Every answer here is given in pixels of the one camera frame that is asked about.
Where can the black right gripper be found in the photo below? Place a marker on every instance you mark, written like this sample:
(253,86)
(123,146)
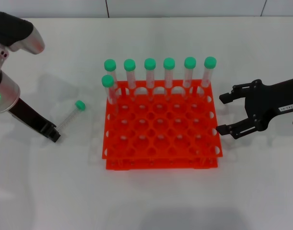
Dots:
(263,105)

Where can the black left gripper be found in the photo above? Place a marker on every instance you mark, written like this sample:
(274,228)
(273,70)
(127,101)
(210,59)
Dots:
(31,117)

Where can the green-capped clear test tube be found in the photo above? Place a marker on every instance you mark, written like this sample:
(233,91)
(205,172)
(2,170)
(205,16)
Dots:
(169,63)
(79,105)
(190,62)
(129,64)
(210,62)
(109,64)
(149,63)
(107,80)

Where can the orange test tube rack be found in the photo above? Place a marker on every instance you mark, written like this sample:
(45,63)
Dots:
(160,157)

